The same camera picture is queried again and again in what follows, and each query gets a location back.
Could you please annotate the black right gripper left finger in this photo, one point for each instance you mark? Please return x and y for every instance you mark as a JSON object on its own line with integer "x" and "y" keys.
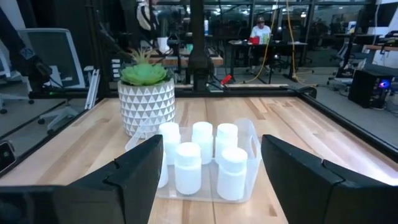
{"x": 130, "y": 186}

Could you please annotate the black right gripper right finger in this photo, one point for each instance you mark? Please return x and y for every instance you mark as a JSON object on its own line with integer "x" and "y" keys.
{"x": 311, "y": 193}

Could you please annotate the white pill bottle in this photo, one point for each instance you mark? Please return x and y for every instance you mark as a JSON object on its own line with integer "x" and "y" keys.
{"x": 163, "y": 174}
{"x": 170, "y": 140}
{"x": 202, "y": 137}
{"x": 231, "y": 177}
{"x": 227, "y": 137}
{"x": 187, "y": 174}

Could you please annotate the clear plastic basket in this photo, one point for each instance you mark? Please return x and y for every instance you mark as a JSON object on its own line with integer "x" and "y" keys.
{"x": 209, "y": 182}

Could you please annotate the green succulent in patterned pot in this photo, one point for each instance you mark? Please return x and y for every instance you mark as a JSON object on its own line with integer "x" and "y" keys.
{"x": 146, "y": 105}

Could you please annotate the silver aluminium profiles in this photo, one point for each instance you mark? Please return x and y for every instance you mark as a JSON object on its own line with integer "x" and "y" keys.
{"x": 92, "y": 90}

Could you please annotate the black computer tower blue light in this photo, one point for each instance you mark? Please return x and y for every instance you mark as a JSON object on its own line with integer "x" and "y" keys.
{"x": 365, "y": 90}

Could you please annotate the stack of white boxes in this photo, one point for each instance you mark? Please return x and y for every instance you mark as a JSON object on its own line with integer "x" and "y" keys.
{"x": 115, "y": 68}

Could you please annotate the wooden bench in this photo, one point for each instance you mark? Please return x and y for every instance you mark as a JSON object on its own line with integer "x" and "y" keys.
{"x": 174, "y": 61}

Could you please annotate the black desk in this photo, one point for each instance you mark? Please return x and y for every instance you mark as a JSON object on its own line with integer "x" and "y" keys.
{"x": 280, "y": 43}

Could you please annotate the grey office chair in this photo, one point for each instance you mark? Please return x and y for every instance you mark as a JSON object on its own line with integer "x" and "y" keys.
{"x": 53, "y": 53}

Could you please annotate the wooden desk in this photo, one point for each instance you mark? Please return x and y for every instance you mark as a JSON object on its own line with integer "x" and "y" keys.
{"x": 382, "y": 47}

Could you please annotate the red container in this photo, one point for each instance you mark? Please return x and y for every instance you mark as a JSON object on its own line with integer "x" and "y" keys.
{"x": 254, "y": 40}

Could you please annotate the person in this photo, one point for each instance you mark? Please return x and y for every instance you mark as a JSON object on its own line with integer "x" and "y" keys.
{"x": 260, "y": 31}
{"x": 144, "y": 17}

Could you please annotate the white office chair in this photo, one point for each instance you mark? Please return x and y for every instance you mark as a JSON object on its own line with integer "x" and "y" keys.
{"x": 3, "y": 65}

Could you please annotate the white spray bottle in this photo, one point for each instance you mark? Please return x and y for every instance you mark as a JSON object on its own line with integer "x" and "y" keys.
{"x": 206, "y": 27}

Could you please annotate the small black camera device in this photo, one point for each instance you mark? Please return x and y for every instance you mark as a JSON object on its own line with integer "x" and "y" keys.
{"x": 6, "y": 155}

